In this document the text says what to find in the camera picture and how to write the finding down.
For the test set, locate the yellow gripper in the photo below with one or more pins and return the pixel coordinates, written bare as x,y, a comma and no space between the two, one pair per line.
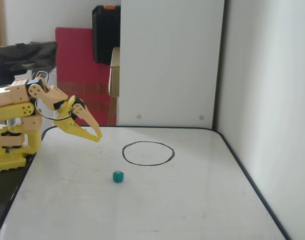
70,125

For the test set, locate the green cube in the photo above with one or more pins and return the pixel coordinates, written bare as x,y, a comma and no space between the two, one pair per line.
118,177

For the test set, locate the yellow and tan robot arm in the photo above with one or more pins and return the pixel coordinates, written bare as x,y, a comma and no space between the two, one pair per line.
7,110

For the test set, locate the black drawn circle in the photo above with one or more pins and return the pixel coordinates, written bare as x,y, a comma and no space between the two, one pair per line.
123,152

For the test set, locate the wooden leg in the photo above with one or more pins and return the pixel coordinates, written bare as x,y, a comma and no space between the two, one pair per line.
112,110

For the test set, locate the brown cardboard box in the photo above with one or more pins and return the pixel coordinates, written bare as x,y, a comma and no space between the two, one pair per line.
115,72

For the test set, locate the red board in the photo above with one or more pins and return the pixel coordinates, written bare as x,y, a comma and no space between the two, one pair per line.
77,62

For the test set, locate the black bag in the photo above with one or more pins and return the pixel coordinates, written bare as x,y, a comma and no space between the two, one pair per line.
22,57

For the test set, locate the black plastic tool case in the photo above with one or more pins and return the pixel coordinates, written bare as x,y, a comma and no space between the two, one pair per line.
105,35

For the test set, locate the white dry-erase board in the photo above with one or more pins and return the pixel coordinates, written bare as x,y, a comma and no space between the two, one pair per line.
147,200

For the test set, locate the white upright panel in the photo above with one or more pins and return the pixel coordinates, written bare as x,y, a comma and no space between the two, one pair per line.
170,62

